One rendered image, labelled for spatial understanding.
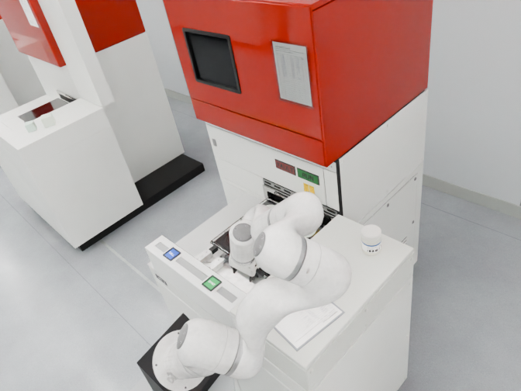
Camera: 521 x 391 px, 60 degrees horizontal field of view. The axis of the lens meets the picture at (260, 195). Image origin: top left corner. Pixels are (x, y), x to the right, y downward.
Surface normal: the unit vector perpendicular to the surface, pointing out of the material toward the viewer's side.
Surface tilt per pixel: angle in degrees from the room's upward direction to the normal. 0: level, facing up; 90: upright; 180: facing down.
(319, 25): 90
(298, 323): 0
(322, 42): 90
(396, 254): 0
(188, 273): 0
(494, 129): 90
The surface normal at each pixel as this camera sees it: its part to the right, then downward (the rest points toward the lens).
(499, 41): -0.70, 0.52
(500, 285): -0.17, -0.78
